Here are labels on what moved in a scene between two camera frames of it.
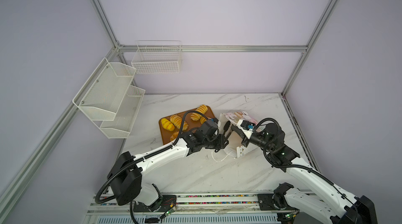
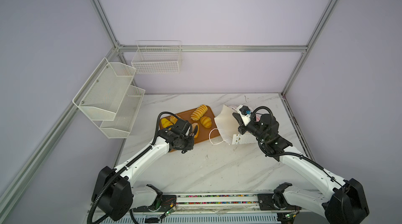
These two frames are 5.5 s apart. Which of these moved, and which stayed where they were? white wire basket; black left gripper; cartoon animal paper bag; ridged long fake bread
Moved: cartoon animal paper bag; black left gripper
Stayed: white wire basket; ridged long fake bread
